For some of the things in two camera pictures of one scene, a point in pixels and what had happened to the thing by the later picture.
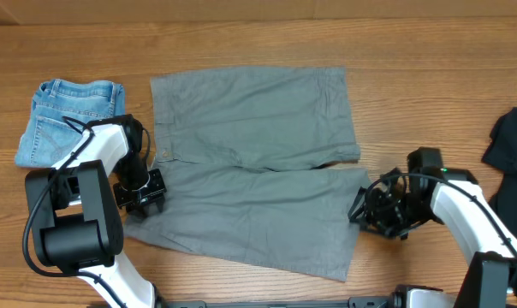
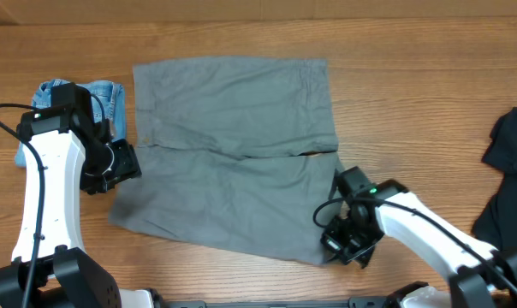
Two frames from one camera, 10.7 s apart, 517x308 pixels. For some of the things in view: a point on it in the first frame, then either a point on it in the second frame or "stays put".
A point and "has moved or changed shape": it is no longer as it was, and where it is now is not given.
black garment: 510,149 stays put
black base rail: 353,303 stays put
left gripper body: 153,190 to 108,166
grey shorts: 243,158 has moved or changed shape
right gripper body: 395,216 to 353,241
